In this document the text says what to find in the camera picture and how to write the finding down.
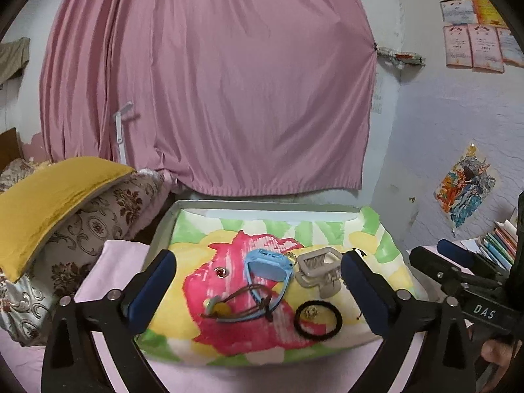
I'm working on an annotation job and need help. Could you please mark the black braided hair tie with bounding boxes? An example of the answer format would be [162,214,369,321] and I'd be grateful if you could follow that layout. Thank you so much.
[292,299,344,342]

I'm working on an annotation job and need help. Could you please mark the brown hair tie yellow bead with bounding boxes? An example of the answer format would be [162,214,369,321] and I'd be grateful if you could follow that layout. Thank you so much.
[202,284,273,323]

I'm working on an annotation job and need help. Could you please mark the blue smart watch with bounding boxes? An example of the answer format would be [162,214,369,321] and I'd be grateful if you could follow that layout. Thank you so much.
[243,249,294,321]

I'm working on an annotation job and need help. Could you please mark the silver crystal charm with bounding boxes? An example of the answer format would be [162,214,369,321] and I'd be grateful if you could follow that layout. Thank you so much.
[301,305,319,321]

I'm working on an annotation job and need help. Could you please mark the person's right hand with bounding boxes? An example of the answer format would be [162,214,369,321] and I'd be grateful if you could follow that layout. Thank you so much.
[468,325,522,373]

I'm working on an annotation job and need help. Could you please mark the stack of books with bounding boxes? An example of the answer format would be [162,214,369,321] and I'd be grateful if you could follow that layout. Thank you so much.
[469,220,518,271]

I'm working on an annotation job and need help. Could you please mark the floral patterned pillow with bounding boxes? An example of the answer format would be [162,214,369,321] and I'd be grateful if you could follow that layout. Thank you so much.
[1,169,171,346]

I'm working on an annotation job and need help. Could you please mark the pink bed sheet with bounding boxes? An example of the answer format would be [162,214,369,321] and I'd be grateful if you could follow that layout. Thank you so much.
[0,239,427,393]

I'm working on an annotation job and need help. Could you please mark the grey hair claw clip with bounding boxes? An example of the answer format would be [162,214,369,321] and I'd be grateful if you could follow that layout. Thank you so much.
[295,247,342,299]

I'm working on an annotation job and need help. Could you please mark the yellow pillow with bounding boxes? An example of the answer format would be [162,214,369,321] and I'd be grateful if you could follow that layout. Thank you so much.
[1,156,135,282]

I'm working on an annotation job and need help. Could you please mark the small red gem stud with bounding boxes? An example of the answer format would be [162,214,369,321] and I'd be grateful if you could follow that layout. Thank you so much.
[214,267,229,279]

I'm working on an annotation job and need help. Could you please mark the colourful painted cloth liner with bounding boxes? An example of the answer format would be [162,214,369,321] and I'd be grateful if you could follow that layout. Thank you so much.
[138,208,424,366]

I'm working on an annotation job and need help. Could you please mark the curtain tie cloth bundle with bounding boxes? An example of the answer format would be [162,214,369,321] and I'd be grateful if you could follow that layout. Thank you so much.
[376,47,425,69]

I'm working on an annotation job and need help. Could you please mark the brown wooden headboard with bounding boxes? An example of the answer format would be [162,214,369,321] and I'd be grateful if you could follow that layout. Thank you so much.
[0,128,23,172]

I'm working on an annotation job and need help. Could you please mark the white blue certificate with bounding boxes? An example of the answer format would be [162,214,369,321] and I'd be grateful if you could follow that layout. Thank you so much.
[440,0,478,25]

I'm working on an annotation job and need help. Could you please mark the pink curtain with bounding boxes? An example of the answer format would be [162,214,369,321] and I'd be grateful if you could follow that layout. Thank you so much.
[40,0,377,196]

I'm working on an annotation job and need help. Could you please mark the olive cloth hanging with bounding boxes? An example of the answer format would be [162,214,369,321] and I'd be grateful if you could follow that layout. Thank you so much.
[0,36,30,84]

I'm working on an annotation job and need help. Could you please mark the pink certificate on wall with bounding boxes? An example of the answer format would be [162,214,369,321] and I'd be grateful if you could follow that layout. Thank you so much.
[443,25,473,68]

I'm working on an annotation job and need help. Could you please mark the white window handle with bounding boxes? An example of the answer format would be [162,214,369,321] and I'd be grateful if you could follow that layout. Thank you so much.
[113,101,133,165]

